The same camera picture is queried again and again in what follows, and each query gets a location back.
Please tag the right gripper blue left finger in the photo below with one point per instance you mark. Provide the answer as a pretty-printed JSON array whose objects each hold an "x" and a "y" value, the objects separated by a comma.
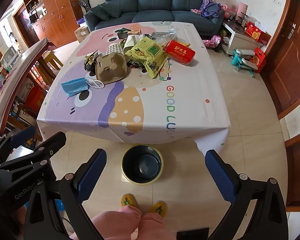
[{"x": 75, "y": 188}]

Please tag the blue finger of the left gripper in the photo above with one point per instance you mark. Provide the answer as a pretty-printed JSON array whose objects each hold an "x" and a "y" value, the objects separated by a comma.
[
  {"x": 23, "y": 136},
  {"x": 48, "y": 148}
]

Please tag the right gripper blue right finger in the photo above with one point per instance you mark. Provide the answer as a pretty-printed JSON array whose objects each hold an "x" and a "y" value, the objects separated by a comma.
[{"x": 235, "y": 188}]

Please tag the blue face mask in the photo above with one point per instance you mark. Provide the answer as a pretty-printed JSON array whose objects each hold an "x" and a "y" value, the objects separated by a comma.
[{"x": 77, "y": 86}]

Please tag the dark foil wrapper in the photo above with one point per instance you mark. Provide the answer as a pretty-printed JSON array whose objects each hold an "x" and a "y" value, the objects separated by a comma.
[{"x": 90, "y": 61}]

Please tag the brown bear plush hat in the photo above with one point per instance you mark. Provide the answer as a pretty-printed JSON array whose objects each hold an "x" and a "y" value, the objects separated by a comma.
[{"x": 111, "y": 68}]

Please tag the checkered paper cup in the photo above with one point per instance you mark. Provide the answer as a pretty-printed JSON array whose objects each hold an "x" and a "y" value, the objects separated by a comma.
[{"x": 114, "y": 48}]

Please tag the yellow green snack bag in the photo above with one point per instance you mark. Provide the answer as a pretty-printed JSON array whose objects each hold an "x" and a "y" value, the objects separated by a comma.
[{"x": 149, "y": 54}]

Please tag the yellow rimmed trash bin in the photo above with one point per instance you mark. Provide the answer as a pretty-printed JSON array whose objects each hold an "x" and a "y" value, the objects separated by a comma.
[{"x": 142, "y": 164}]

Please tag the left yellow slipper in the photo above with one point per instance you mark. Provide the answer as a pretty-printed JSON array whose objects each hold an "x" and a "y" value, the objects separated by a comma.
[{"x": 128, "y": 200}]

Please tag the yellow slipper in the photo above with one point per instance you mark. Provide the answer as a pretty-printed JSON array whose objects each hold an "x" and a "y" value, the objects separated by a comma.
[
  {"x": 128, "y": 200},
  {"x": 159, "y": 208}
]

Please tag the long dining table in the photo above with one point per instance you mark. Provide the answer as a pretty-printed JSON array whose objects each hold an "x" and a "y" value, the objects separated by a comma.
[{"x": 16, "y": 77}]

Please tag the pink trouser legs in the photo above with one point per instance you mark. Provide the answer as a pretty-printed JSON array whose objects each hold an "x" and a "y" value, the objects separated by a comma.
[{"x": 121, "y": 224}]

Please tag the right yellow slipper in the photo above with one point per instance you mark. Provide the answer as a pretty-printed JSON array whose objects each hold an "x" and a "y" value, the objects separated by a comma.
[{"x": 159, "y": 208}]

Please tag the cartoon printed tablecloth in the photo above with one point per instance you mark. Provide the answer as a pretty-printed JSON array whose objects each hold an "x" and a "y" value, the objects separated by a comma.
[{"x": 181, "y": 102}]

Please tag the wooden door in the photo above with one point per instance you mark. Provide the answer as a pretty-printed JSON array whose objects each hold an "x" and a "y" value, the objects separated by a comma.
[{"x": 281, "y": 73}]

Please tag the teal stepper machine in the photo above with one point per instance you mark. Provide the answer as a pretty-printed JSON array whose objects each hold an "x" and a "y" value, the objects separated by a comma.
[{"x": 241, "y": 59}]

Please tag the wooden cabinet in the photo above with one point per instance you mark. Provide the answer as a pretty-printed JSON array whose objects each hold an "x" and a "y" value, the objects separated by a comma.
[{"x": 55, "y": 20}]

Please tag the white side table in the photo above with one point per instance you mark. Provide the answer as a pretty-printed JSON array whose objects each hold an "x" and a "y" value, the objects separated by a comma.
[{"x": 234, "y": 37}]

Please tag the dark teal sofa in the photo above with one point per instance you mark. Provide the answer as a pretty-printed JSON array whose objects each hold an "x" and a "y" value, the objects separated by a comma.
[{"x": 117, "y": 12}]

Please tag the purple bag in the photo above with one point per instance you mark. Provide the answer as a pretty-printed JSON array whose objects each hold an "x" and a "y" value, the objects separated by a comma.
[{"x": 210, "y": 9}]

